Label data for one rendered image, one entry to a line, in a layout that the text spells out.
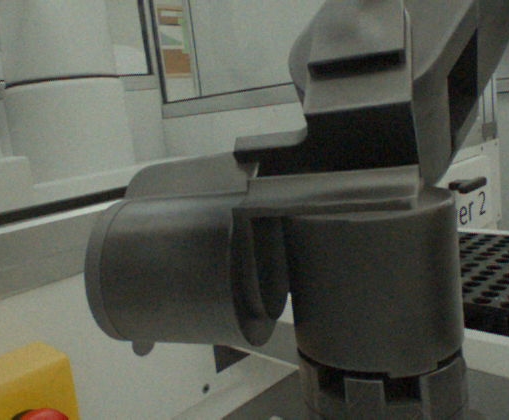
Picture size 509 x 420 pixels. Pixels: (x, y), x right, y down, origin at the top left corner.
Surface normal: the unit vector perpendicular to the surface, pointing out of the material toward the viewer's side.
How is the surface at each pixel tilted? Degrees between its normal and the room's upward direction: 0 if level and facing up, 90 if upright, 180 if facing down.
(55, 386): 90
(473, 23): 107
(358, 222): 90
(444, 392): 90
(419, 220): 90
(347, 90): 44
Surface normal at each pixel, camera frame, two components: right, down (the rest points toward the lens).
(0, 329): 0.71, 0.04
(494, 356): -0.70, 0.20
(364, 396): -0.35, 0.20
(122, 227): -0.32, -0.63
